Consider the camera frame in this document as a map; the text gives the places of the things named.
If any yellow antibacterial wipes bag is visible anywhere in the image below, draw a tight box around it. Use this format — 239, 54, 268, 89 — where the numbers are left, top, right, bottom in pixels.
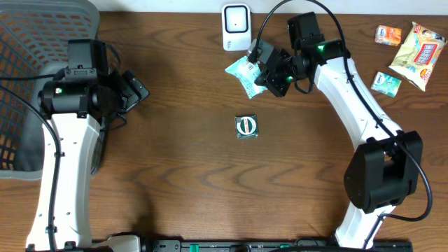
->
388, 22, 447, 92

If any light teal wipes pack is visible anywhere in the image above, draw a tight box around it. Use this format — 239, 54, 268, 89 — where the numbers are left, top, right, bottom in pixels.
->
225, 56, 267, 99

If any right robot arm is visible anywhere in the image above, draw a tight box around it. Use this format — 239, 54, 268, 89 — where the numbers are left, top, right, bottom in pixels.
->
247, 12, 423, 249

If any dark green Zam-Buk box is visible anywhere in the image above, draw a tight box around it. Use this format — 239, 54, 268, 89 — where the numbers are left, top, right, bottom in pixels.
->
234, 114, 259, 139

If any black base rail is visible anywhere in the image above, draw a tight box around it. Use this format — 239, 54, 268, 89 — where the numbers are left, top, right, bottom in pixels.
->
150, 239, 414, 252

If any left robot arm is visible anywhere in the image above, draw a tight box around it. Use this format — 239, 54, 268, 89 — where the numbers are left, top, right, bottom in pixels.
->
26, 39, 150, 251

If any white barcode scanner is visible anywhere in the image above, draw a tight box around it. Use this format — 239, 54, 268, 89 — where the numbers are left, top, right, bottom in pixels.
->
221, 3, 252, 51

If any green white tissue pack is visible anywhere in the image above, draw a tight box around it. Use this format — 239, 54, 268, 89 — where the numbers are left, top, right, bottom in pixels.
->
371, 72, 402, 98

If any orange tissue pack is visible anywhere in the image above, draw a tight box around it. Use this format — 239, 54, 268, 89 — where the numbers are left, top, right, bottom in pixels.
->
374, 25, 402, 46

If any dark grey plastic basket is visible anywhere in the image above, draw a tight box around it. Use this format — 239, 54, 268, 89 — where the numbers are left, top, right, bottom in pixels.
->
1, 0, 100, 181

